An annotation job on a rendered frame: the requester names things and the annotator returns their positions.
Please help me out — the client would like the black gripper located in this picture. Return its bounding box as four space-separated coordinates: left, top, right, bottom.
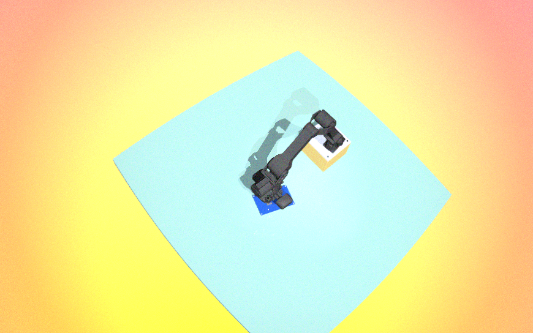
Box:
252 169 293 209

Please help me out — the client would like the blue circuit board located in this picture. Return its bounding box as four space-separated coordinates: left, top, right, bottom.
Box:
252 185 295 216

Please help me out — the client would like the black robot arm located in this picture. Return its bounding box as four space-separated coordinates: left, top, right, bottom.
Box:
251 110 345 203

